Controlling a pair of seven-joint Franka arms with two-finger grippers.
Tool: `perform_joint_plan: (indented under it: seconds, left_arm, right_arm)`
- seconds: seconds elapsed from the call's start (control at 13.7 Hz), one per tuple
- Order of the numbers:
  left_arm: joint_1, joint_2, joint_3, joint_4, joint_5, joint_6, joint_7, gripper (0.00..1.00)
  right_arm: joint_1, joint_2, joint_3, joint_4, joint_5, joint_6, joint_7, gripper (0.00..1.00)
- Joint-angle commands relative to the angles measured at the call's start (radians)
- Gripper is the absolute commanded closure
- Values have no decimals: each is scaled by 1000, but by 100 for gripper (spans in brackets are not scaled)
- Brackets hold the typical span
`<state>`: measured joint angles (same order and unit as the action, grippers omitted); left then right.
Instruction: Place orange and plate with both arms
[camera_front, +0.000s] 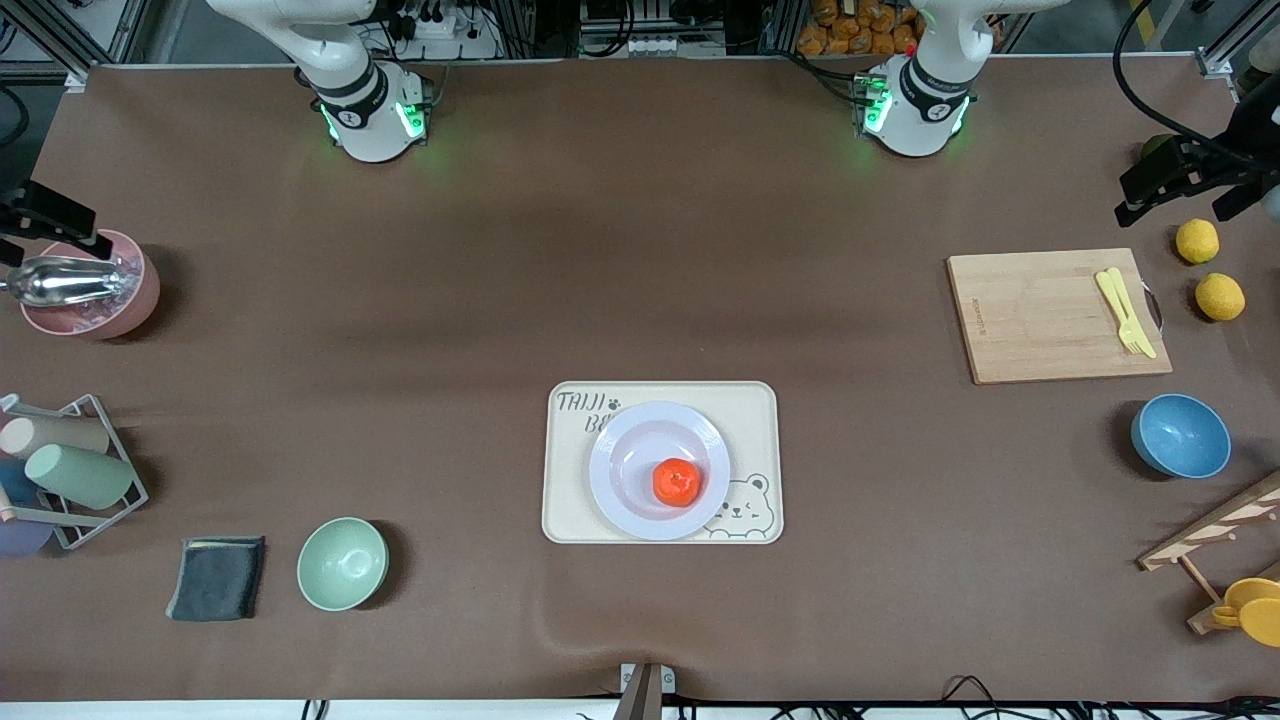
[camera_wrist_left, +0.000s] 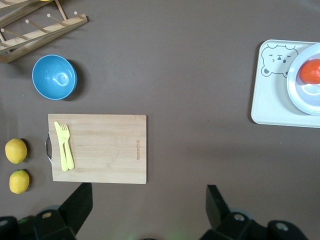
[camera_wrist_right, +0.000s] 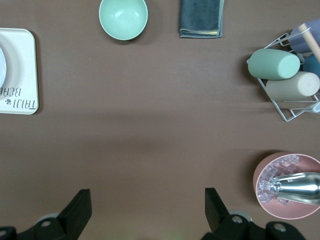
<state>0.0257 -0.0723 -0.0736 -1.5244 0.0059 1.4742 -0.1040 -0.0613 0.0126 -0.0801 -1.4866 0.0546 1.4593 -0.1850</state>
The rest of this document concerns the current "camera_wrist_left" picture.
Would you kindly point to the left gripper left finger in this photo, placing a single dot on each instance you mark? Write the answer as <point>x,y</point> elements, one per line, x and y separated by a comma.
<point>80,202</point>

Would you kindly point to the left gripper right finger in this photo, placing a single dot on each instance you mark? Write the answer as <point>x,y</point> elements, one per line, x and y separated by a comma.
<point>213,205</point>

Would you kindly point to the white round plate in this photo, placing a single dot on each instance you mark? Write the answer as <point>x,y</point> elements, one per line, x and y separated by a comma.
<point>307,100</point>

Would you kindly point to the orange fruit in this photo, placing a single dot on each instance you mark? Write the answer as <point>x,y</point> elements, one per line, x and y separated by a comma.
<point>310,72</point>

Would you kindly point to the yellow plastic fork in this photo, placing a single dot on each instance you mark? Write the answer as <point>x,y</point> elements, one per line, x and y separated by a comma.
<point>69,155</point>

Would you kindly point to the wooden cutting board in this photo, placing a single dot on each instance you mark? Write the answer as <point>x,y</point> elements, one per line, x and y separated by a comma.
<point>105,150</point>

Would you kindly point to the yellow plastic knife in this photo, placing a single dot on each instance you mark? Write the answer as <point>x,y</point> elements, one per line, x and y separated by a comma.
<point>60,147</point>

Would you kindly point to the dark green fruit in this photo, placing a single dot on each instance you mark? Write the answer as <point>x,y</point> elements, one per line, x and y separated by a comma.
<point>23,220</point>

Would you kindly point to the yellow lemon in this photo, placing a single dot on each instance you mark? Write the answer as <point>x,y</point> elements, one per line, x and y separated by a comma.
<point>15,151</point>
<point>19,181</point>

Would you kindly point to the cream bear print tray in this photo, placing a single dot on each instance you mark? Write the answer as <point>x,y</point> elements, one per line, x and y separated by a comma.
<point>270,100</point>

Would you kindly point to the blue bowl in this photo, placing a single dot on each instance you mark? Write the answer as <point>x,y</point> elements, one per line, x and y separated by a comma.
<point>53,77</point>

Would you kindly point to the wooden peg drying rack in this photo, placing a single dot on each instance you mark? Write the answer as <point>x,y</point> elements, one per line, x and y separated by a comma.
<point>50,28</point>

